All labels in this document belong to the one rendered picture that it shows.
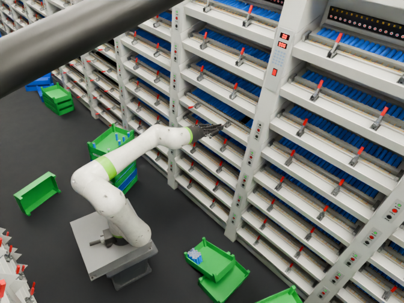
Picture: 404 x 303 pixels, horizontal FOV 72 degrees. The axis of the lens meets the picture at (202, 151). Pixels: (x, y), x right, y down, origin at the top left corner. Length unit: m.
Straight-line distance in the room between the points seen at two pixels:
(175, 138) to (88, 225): 0.86
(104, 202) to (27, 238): 1.33
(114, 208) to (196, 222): 1.24
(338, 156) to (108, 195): 1.01
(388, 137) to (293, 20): 0.59
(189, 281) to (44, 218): 1.21
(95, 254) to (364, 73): 1.58
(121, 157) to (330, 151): 0.96
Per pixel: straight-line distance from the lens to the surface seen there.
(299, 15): 1.29
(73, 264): 2.21
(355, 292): 1.93
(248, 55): 1.55
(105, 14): 0.18
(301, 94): 1.36
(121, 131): 2.34
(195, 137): 1.43
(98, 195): 1.19
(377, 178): 1.37
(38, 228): 2.46
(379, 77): 1.21
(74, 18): 0.18
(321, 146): 1.40
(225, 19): 1.53
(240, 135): 1.65
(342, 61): 1.26
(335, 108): 1.32
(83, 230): 1.88
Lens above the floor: 1.87
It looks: 40 degrees down
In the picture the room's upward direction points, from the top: 7 degrees clockwise
